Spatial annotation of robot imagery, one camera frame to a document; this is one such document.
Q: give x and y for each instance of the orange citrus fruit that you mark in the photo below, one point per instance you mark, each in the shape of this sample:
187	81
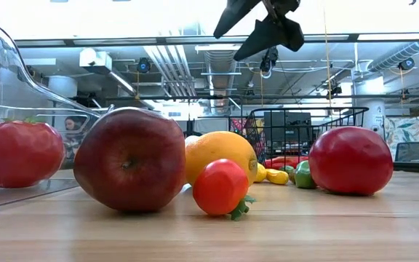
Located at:
220	149

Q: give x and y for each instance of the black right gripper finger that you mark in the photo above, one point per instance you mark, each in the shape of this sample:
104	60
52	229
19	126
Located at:
236	14
275	32

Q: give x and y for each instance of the clear plastic bin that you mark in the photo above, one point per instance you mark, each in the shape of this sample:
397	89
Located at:
20	198

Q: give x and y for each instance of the black ceiling camera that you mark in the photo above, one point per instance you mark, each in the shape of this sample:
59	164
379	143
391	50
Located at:
406	64
269	62
143	65

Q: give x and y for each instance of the small green pepper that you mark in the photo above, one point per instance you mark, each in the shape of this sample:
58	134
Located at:
304	176

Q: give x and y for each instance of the grey office chair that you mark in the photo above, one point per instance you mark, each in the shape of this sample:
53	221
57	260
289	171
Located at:
409	152

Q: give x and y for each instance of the silver ceiling air duct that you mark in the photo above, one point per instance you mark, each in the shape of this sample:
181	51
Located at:
221	65

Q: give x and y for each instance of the black aluminium table frame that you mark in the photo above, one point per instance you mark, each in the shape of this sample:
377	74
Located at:
417	167

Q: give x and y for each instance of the long red pepper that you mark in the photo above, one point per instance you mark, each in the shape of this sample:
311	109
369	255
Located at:
284	162

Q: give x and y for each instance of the spiral ceiling duct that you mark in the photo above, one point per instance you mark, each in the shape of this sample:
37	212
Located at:
398	54

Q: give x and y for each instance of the red tomato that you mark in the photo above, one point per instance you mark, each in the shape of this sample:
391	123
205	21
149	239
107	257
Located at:
16	153

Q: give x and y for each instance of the dark red apple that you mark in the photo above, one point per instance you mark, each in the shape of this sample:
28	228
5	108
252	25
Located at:
129	160

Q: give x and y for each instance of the white garlic bulb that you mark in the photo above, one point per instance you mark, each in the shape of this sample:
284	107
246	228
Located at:
191	140

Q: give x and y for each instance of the yellow banana toy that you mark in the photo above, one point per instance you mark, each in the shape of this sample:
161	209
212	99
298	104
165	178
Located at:
278	177

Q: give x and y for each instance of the dark computer monitors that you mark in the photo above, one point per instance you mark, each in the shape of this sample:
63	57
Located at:
286	123

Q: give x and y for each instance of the white round pillar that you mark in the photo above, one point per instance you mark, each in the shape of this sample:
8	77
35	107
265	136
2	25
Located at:
62	87
375	109

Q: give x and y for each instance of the person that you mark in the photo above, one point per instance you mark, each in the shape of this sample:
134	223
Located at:
73	124

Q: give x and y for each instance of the white ceiling box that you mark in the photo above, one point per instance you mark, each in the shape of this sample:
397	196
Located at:
93	58

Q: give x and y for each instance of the small cherry tomato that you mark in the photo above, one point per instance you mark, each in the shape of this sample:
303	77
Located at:
218	187

